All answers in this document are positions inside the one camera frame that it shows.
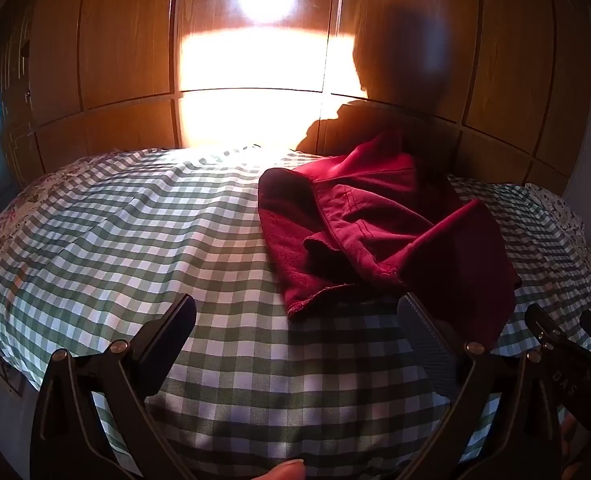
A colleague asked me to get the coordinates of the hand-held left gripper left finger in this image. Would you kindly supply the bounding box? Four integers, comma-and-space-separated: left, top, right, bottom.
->
30, 294, 199, 480

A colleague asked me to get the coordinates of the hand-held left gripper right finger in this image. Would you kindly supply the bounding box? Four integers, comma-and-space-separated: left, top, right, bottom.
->
398, 292, 563, 480

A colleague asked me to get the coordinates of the red garment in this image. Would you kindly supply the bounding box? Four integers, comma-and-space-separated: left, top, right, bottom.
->
258, 130, 522, 346

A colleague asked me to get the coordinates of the person's right hand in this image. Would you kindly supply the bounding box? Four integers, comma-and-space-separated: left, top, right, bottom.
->
559, 412, 583, 480

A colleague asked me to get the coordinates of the person's left hand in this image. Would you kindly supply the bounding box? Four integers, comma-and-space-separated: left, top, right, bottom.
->
264, 459, 306, 480

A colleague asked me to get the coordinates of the green checked bed cover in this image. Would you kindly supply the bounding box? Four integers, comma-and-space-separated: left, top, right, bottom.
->
0, 146, 591, 480

